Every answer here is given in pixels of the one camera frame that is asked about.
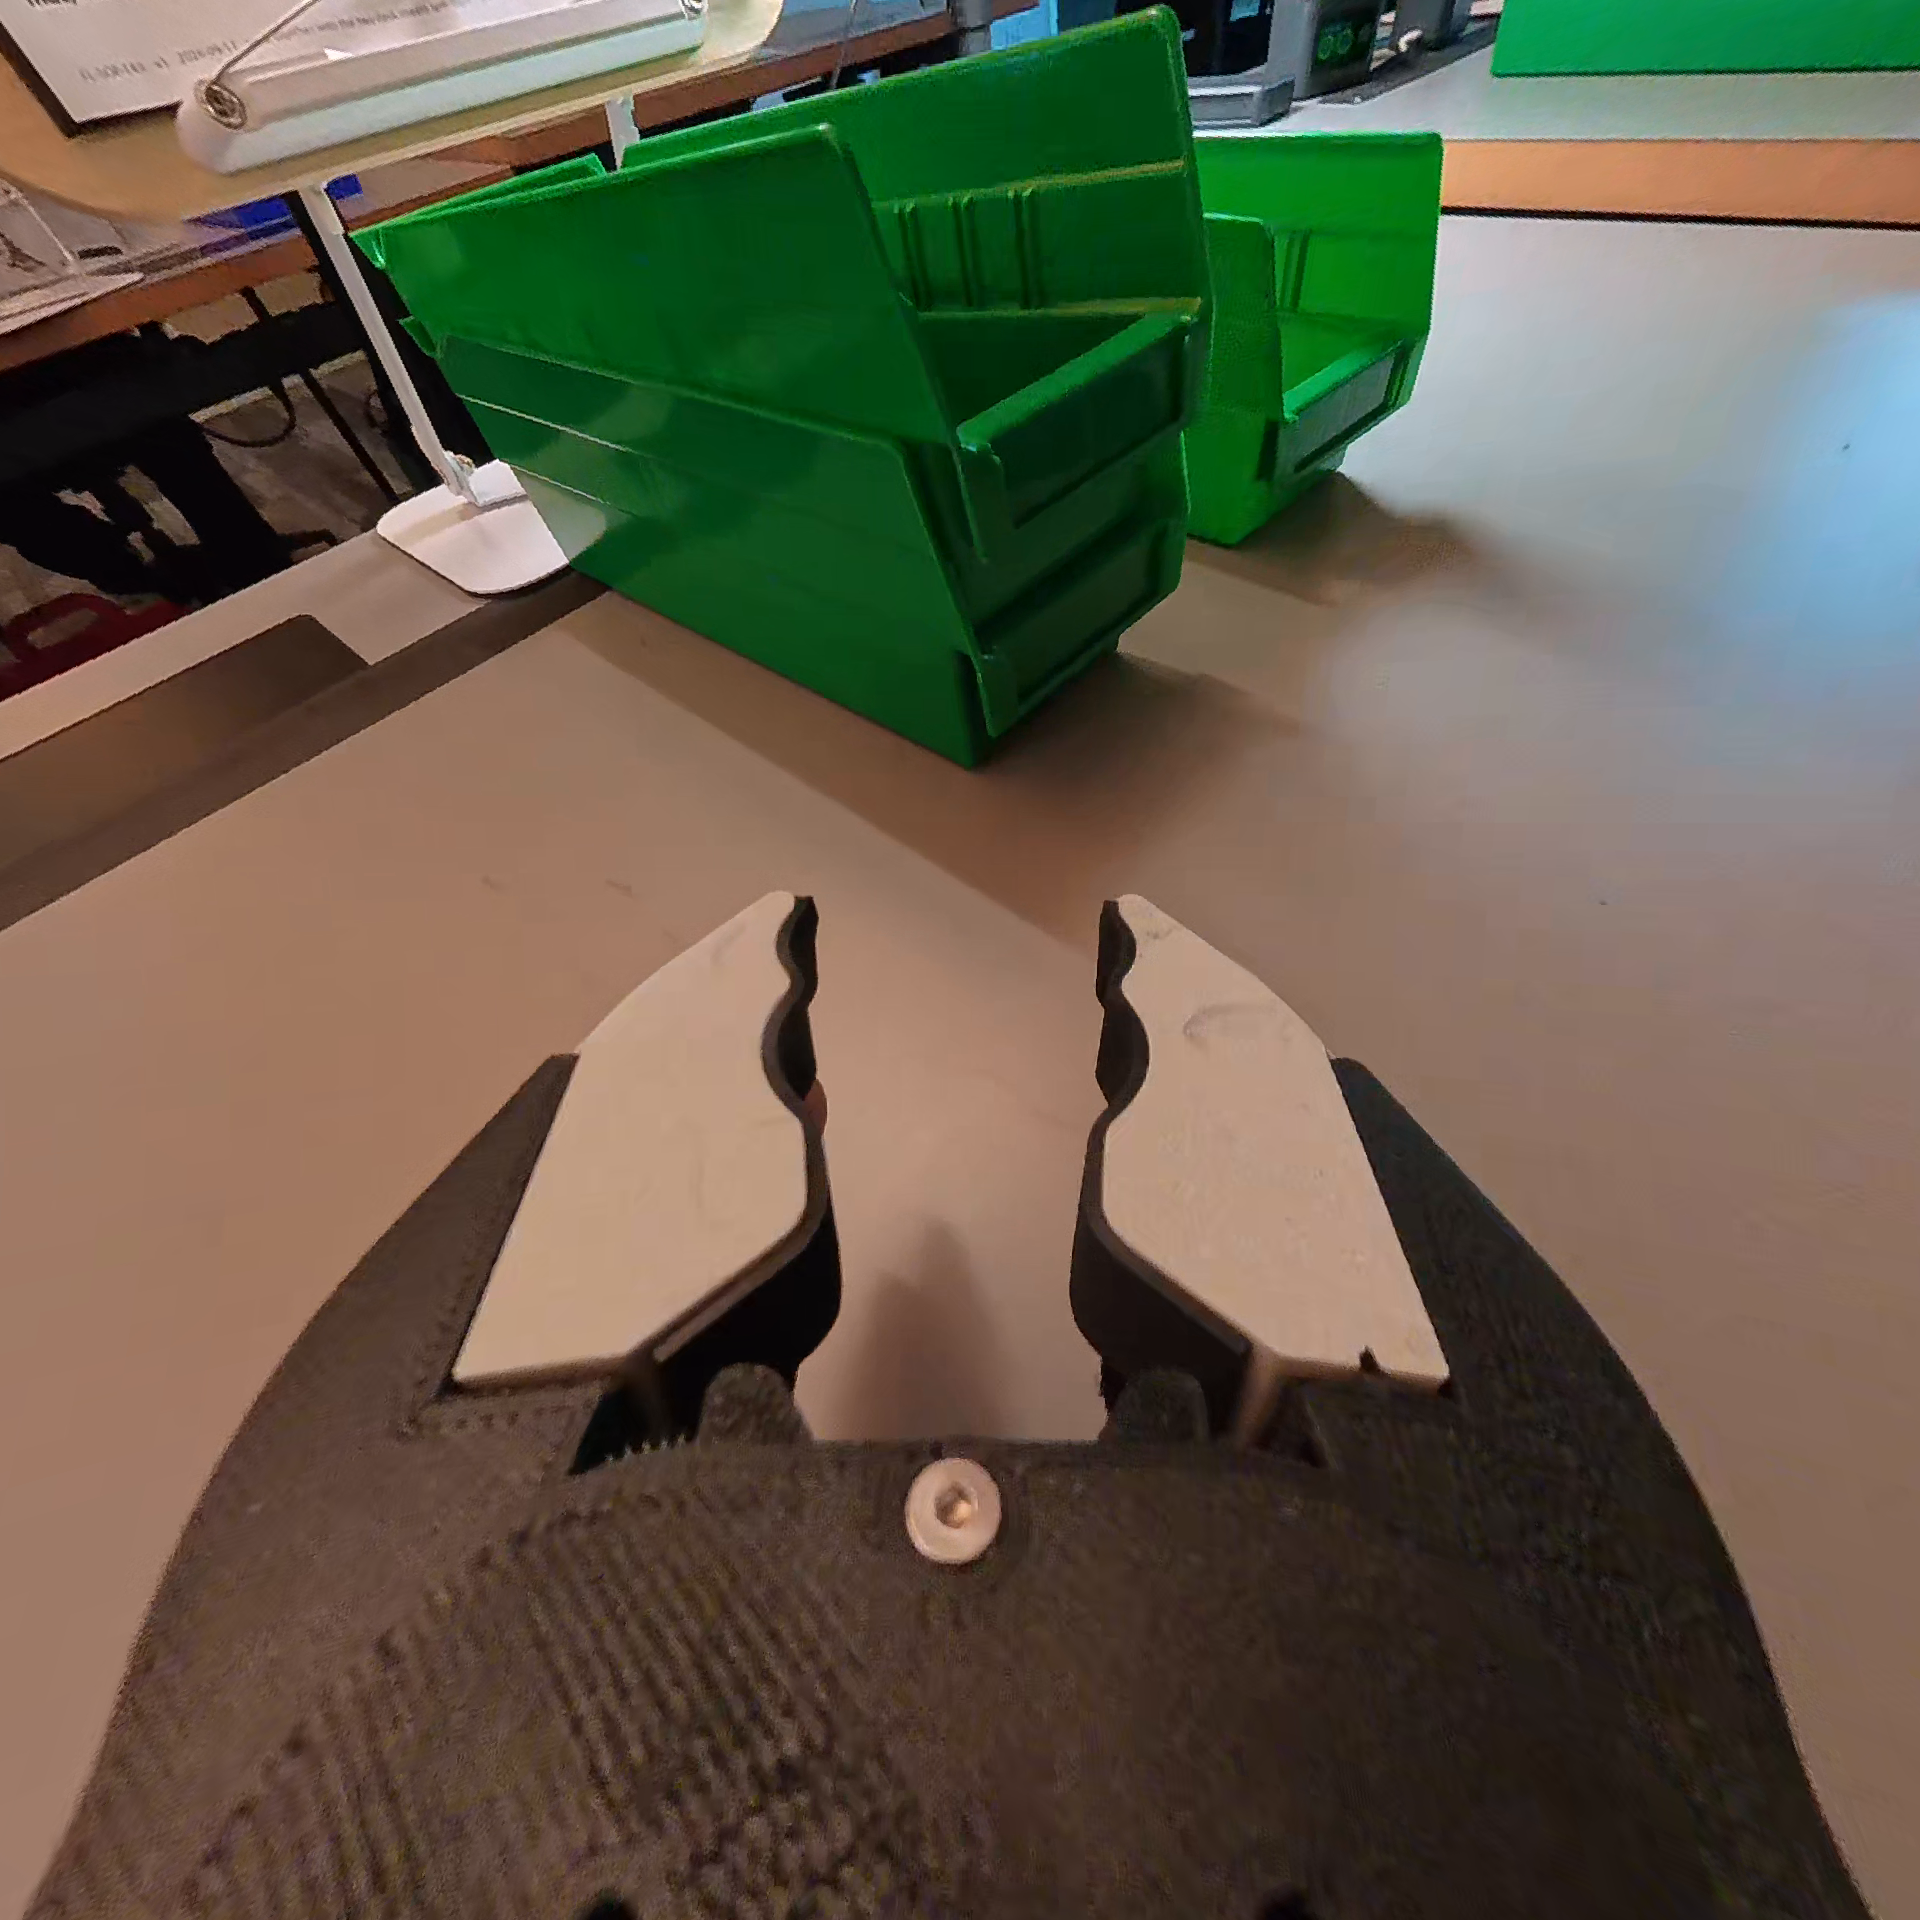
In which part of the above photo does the white page holder bar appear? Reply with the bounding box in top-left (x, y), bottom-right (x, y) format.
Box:
top-left (176, 0), bottom-right (711, 177)

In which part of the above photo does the red fabric item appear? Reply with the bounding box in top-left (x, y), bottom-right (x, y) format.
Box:
top-left (0, 590), bottom-right (155, 702)

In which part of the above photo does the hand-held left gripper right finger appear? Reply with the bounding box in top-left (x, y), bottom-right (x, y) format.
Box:
top-left (1070, 891), bottom-right (1450, 1446)

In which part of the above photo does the white document stand frame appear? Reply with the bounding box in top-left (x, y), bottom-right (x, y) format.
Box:
top-left (291, 95), bottom-right (640, 599)

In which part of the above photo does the green plastic storage bin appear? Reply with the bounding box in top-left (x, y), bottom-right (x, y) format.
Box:
top-left (351, 8), bottom-right (1213, 531)
top-left (456, 398), bottom-right (1191, 770)
top-left (1184, 134), bottom-right (1445, 550)
top-left (397, 315), bottom-right (1200, 664)

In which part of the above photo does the grey desk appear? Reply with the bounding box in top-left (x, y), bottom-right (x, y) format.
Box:
top-left (0, 211), bottom-right (1920, 1920)

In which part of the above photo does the wood-edged table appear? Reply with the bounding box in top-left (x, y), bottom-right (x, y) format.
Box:
top-left (1191, 37), bottom-right (1920, 231)

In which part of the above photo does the stack of printed papers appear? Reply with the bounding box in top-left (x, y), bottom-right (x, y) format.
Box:
top-left (0, 171), bottom-right (145, 337)

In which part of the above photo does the grey power station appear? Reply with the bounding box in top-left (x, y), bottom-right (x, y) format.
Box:
top-left (1191, 0), bottom-right (1394, 128)

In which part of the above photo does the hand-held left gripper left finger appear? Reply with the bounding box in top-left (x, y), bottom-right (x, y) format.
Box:
top-left (449, 891), bottom-right (841, 1471)

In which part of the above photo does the green mat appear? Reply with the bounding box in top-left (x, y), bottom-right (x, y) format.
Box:
top-left (1488, 0), bottom-right (1920, 81)

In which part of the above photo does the printed instruction sheet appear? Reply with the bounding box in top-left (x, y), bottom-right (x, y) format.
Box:
top-left (0, 0), bottom-right (616, 126)

